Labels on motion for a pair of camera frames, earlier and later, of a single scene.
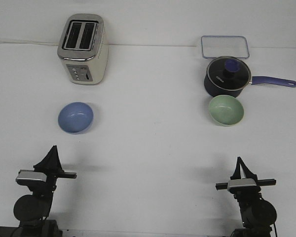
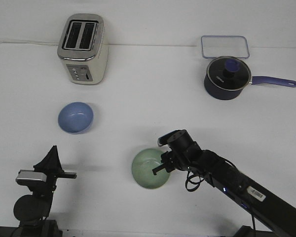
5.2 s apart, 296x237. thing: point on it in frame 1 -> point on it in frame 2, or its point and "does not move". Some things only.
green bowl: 226,110 -> 142,164
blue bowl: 75,117 does not move
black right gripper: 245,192 -> 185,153
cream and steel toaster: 81,48 does not move
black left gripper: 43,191 does not move
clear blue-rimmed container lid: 214,46 does not move
